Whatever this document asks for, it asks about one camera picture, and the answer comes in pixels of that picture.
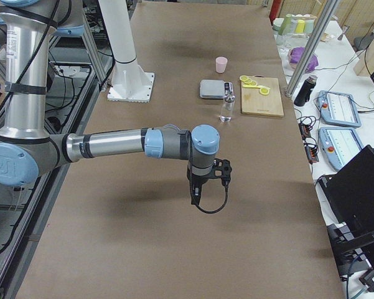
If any yellow plastic cup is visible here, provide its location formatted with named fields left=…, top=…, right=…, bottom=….
left=294, top=19, right=305, bottom=34

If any grey digital kitchen scale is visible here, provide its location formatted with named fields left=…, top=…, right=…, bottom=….
left=199, top=79, right=234, bottom=100

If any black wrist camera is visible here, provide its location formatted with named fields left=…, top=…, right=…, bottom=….
left=212, top=158, right=232, bottom=182

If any black laptop monitor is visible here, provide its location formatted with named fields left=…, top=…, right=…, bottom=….
left=317, top=145, right=374, bottom=275

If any black water bottle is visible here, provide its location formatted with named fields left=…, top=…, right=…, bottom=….
left=294, top=74, right=318, bottom=107

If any black camera cable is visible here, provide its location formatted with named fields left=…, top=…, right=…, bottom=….
left=193, top=177, right=231, bottom=214

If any pink bowl purple cloth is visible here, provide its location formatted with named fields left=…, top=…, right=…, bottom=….
left=286, top=46, right=319, bottom=75

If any green plastic cup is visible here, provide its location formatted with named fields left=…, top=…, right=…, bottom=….
left=278, top=14, right=293, bottom=36

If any far blue teach pendant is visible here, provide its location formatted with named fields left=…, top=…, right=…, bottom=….
left=318, top=90, right=362, bottom=128

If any yellow plastic knife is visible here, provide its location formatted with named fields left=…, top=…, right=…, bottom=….
left=242, top=84, right=268, bottom=90

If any aluminium frame post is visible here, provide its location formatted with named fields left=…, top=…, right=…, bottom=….
left=285, top=0, right=340, bottom=98

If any clear glass sauce bottle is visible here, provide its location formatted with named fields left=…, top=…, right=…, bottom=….
left=220, top=92, right=235, bottom=122

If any blue teach pendant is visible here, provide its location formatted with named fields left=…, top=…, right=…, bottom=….
left=318, top=90, right=362, bottom=128
left=319, top=127, right=365, bottom=171

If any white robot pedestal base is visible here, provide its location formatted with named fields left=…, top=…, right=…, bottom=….
left=99, top=0, right=155, bottom=103

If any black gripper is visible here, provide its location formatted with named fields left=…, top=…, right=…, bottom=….
left=187, top=169, right=215, bottom=206

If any pink plastic cup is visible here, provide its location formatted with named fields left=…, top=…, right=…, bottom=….
left=215, top=56, right=228, bottom=74

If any bamboo cutting board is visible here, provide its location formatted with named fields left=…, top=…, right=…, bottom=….
left=240, top=76, right=284, bottom=117

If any near blue teach pendant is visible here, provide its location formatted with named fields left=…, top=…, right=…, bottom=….
left=319, top=127, right=365, bottom=171

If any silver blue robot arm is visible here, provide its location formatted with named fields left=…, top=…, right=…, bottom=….
left=0, top=1, right=230, bottom=205

